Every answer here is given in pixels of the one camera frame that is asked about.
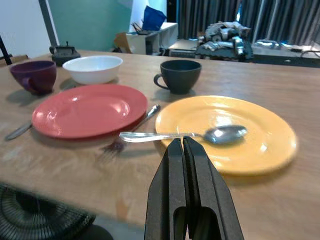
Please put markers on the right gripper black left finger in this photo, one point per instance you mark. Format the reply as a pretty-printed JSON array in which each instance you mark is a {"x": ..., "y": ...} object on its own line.
[{"x": 170, "y": 190}]

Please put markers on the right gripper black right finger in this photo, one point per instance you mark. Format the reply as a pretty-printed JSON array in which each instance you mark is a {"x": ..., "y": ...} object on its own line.
[{"x": 212, "y": 200}]

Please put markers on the silver metal spoon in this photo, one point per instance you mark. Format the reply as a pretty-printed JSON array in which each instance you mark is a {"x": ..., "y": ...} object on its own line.
[{"x": 225, "y": 133}]

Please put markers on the yellow plate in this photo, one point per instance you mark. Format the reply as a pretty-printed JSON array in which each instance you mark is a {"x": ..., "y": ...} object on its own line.
[{"x": 255, "y": 155}]

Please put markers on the silver fork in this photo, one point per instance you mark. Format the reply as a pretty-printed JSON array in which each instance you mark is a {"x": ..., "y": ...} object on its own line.
[{"x": 152, "y": 111}]

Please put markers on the black cup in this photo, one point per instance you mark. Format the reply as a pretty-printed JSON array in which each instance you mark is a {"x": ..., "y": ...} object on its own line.
[{"x": 182, "y": 78}]

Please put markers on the red plate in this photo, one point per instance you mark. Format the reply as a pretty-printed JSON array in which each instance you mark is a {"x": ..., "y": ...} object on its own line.
[{"x": 87, "y": 112}]

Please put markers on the black floor fan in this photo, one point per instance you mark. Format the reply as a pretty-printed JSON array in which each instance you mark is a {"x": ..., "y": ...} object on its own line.
[{"x": 37, "y": 217}]

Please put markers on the white bowl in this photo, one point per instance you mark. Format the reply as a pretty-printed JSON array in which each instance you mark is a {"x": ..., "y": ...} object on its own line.
[{"x": 93, "y": 71}]

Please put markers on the brown cardboard piece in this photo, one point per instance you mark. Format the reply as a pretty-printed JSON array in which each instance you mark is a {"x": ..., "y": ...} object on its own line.
[{"x": 122, "y": 42}]

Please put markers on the black low table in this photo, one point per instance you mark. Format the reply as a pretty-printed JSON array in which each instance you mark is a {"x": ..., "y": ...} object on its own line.
[{"x": 275, "y": 56}]

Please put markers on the white shelf unit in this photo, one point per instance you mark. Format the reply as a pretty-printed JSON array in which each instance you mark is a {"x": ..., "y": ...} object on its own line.
[{"x": 165, "y": 32}]

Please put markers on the black router with antennas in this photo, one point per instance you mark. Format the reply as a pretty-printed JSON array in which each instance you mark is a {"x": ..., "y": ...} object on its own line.
[{"x": 140, "y": 30}]

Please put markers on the silver knife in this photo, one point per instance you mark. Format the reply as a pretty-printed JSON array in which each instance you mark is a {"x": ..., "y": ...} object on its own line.
[{"x": 17, "y": 131}]

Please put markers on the grey clutter pile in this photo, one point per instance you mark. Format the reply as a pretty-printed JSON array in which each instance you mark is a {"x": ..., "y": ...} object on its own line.
[{"x": 225, "y": 35}]

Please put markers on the black teapot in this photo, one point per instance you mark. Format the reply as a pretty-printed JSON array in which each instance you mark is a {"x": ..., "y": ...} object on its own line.
[{"x": 65, "y": 53}]

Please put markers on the blue bag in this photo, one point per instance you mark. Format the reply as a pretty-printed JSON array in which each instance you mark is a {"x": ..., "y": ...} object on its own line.
[{"x": 153, "y": 18}]

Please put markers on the purple cup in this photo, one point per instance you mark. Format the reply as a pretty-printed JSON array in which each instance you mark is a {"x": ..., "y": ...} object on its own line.
[{"x": 41, "y": 75}]

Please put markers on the grey curtains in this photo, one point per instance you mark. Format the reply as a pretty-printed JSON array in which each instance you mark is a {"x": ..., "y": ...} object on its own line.
[{"x": 275, "y": 17}]

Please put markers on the black stand leg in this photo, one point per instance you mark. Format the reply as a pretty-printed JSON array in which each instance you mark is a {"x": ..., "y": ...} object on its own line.
[{"x": 5, "y": 52}]

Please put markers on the grey metal post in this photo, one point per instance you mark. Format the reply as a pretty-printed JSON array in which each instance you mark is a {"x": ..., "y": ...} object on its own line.
[{"x": 48, "y": 22}]

